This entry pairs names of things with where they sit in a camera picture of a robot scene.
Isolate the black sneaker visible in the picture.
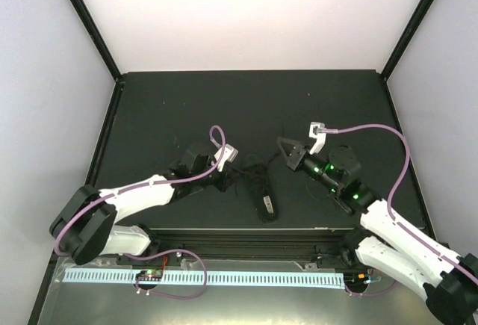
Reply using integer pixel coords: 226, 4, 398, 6
242, 153, 279, 223

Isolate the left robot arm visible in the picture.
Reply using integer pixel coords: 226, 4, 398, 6
49, 143, 238, 265

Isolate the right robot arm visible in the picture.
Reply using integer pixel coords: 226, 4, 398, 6
277, 136, 477, 324

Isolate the left controller board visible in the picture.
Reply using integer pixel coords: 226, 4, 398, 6
135, 269, 163, 282

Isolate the controller board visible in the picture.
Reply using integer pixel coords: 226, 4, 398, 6
135, 269, 163, 282
344, 269, 383, 286

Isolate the right controller board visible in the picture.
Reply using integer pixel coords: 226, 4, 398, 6
344, 269, 383, 286

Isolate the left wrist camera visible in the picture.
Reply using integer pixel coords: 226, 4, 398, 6
214, 144, 238, 172

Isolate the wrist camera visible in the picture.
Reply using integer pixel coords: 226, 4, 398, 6
308, 122, 326, 155
214, 144, 238, 172

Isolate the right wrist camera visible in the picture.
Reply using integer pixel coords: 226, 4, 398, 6
308, 122, 326, 155

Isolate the black aluminium rail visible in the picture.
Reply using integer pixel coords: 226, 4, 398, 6
140, 229, 368, 273

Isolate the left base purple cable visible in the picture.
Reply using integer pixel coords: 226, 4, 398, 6
119, 248, 208, 300

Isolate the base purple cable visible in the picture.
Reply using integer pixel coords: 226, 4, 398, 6
343, 278, 399, 299
119, 248, 208, 300

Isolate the white slotted cable duct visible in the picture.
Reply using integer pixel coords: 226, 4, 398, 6
62, 268, 345, 290

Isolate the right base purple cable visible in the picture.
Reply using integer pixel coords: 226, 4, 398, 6
343, 278, 399, 299

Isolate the right frame post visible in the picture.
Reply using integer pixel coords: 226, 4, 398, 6
380, 0, 435, 82

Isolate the frame post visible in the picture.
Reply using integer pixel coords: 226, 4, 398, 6
50, 0, 124, 86
380, 0, 435, 82

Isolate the left frame post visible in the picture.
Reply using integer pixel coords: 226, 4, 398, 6
50, 0, 124, 86

